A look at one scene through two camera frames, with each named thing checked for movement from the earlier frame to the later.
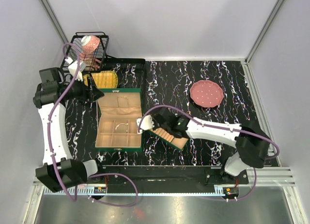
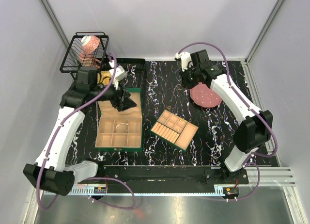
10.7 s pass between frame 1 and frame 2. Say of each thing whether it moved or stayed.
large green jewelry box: stayed
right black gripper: moved
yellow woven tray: stayed
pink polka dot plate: stayed
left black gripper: moved
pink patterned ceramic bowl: stayed
